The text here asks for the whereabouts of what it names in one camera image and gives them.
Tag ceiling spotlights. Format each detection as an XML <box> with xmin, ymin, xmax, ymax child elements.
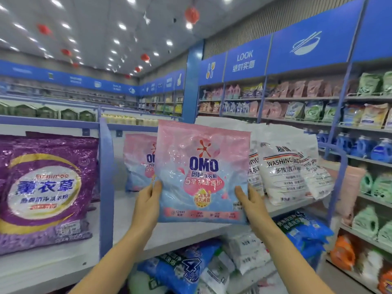
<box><xmin>0</xmin><ymin>0</ymin><xmax>236</xmax><ymax>59</ymax></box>

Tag person's left hand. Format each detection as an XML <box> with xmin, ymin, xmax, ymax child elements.
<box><xmin>130</xmin><ymin>180</ymin><xmax>164</xmax><ymax>240</ymax></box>

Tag person's right hand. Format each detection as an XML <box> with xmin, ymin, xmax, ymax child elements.
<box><xmin>234</xmin><ymin>183</ymin><xmax>275</xmax><ymax>240</ymax></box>

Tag blue wall sign band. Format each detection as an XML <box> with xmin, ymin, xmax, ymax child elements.
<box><xmin>0</xmin><ymin>60</ymin><xmax>187</xmax><ymax>97</ymax></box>

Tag person's right forearm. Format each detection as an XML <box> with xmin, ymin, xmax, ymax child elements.
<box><xmin>254</xmin><ymin>228</ymin><xmax>335</xmax><ymax>294</ymax></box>

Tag white washing powder bags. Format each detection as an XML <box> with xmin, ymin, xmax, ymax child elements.
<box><xmin>247</xmin><ymin>124</ymin><xmax>314</xmax><ymax>207</ymax></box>
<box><xmin>288</xmin><ymin>128</ymin><xmax>337</xmax><ymax>201</ymax></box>

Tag person's left forearm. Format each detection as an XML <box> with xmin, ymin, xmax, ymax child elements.
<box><xmin>69</xmin><ymin>228</ymin><xmax>161</xmax><ymax>294</ymax></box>

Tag blue sign with bowl icon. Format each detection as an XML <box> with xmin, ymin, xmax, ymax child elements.
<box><xmin>267</xmin><ymin>0</ymin><xmax>366</xmax><ymax>76</ymax></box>

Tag purple detergent bag gold oval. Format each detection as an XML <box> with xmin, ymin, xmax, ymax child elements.
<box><xmin>24</xmin><ymin>131</ymin><xmax>99</xmax><ymax>142</ymax></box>
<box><xmin>0</xmin><ymin>135</ymin><xmax>100</xmax><ymax>255</ymax></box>

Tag blue sign with utensil icons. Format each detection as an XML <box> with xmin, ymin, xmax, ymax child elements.
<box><xmin>199</xmin><ymin>53</ymin><xmax>227</xmax><ymax>87</ymax></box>

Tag grey shelf with blue frame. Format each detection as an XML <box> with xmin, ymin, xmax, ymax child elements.
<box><xmin>0</xmin><ymin>116</ymin><xmax>350</xmax><ymax>294</ymax></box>

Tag wall rack with pink goods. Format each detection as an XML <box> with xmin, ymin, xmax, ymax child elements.
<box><xmin>197</xmin><ymin>76</ymin><xmax>345</xmax><ymax>120</ymax></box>

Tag hanging red lanterns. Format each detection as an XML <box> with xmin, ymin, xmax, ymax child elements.
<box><xmin>37</xmin><ymin>4</ymin><xmax>202</xmax><ymax>77</ymax></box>

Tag far wall racks with goods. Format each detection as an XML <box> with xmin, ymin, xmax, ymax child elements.
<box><xmin>0</xmin><ymin>82</ymin><xmax>185</xmax><ymax>115</ymax></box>

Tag pink purple detergent bag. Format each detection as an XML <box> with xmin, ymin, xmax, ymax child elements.
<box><xmin>154</xmin><ymin>120</ymin><xmax>252</xmax><ymax>225</ymax></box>

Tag row of pale bottles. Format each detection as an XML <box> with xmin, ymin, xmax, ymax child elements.
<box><xmin>101</xmin><ymin>113</ymin><xmax>161</xmax><ymax>127</ymax></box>

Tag row of green boxes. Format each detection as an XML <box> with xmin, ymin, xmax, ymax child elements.
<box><xmin>0</xmin><ymin>102</ymin><xmax>98</xmax><ymax>123</ymax></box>

